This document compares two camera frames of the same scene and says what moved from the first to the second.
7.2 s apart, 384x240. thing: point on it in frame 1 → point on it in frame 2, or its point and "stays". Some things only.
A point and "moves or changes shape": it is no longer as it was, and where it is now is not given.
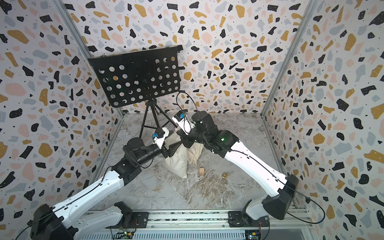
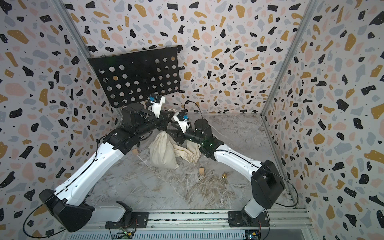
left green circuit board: x=127 y=235 stays
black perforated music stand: x=134 y=77 stays
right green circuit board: x=253 y=234 stays
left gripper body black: x=164 y=152 → x=160 y=123
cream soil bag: x=180 y=161 moves or changes shape
